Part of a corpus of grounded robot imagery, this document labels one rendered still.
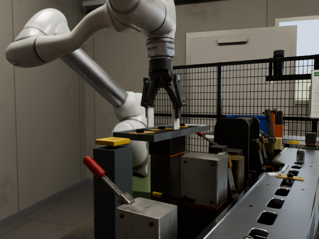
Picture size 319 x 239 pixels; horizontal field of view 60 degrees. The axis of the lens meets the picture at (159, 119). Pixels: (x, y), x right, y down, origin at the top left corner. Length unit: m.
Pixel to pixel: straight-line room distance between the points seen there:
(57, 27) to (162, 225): 0.99
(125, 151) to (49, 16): 0.79
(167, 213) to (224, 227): 0.15
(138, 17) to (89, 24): 0.18
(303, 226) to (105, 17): 0.68
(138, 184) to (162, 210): 0.97
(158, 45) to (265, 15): 3.07
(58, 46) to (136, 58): 2.99
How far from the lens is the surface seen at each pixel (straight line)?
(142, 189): 1.45
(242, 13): 3.87
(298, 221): 0.68
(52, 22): 1.28
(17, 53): 1.19
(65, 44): 1.06
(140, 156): 1.41
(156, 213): 0.50
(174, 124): 0.86
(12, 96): 3.26
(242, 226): 0.62
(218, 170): 0.68
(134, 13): 0.72
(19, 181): 3.42
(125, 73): 4.07
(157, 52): 0.86
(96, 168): 0.57
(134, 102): 1.43
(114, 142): 0.64
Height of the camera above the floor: 1.25
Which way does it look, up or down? 3 degrees down
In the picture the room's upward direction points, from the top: straight up
